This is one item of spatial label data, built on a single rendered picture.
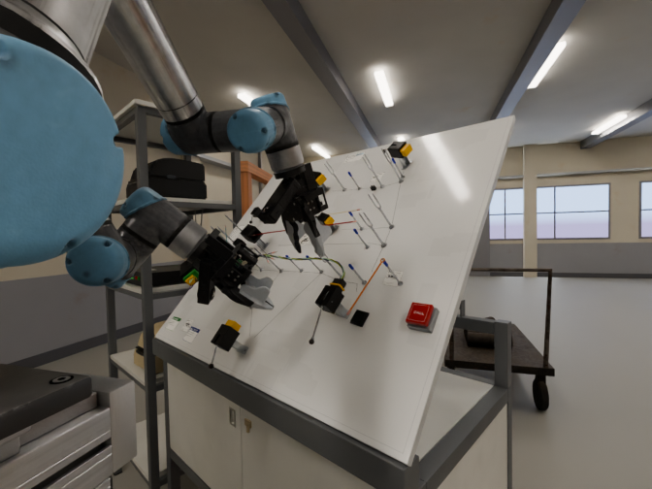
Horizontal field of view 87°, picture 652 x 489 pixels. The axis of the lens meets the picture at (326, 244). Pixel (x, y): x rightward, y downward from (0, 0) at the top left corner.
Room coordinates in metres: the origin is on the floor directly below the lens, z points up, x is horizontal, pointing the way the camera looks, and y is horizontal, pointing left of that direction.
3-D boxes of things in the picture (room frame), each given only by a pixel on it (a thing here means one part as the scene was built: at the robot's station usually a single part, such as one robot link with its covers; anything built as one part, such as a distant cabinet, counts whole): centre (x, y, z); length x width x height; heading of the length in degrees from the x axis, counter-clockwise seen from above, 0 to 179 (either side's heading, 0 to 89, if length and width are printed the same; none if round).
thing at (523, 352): (2.87, -1.34, 0.51); 1.30 x 0.76 x 1.03; 166
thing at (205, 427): (1.22, 0.46, 0.60); 0.55 x 0.02 x 0.39; 46
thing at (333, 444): (1.01, 0.28, 0.83); 1.18 x 0.05 x 0.06; 46
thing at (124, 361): (1.80, 0.81, 0.92); 0.60 x 0.50 x 1.85; 46
